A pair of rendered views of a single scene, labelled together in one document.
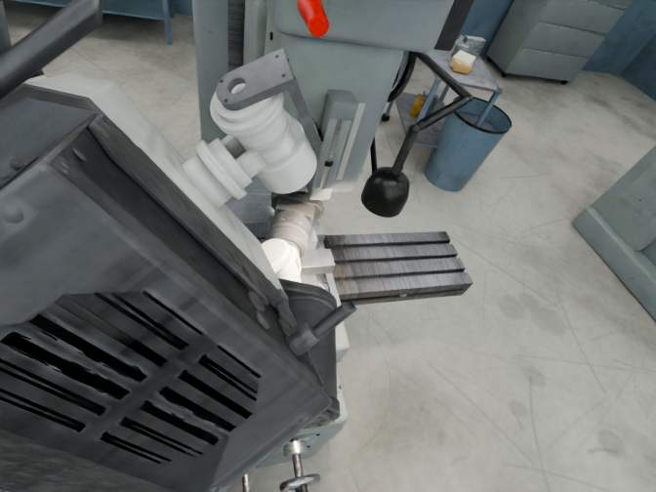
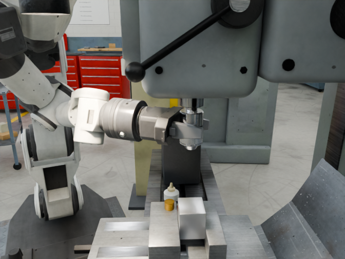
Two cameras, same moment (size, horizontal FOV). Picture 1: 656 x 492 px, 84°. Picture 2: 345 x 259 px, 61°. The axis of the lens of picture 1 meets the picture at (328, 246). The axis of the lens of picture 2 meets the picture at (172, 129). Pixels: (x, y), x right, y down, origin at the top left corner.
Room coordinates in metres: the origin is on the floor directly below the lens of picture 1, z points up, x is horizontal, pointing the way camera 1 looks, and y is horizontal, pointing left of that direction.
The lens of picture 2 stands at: (0.86, -0.42, 1.42)
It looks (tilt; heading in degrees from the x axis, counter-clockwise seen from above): 19 degrees down; 116
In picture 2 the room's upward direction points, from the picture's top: straight up
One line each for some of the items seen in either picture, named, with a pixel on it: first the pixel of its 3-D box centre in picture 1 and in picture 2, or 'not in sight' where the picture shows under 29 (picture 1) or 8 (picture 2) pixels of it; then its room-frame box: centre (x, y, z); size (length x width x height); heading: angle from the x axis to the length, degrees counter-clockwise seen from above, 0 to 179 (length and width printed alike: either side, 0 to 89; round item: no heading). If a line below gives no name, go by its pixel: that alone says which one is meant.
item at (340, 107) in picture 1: (328, 150); (131, 14); (0.55, 0.05, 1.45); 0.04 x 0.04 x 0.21; 27
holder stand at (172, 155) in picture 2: not in sight; (178, 144); (0.45, 0.47, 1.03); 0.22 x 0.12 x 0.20; 120
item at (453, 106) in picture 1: (446, 110); not in sight; (0.55, -0.10, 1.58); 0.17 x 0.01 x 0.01; 152
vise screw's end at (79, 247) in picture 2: not in sight; (84, 248); (0.46, -0.04, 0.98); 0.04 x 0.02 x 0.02; 28
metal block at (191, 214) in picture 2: (304, 240); (190, 217); (0.66, 0.07, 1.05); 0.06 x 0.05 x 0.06; 118
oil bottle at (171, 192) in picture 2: not in sight; (171, 201); (0.55, 0.20, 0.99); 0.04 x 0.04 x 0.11
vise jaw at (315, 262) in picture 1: (306, 263); (164, 229); (0.61, 0.04, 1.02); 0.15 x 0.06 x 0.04; 118
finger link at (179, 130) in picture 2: not in sight; (186, 132); (0.65, 0.07, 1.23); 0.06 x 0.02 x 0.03; 7
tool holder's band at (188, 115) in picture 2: not in sight; (191, 112); (0.64, 0.10, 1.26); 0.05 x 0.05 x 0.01
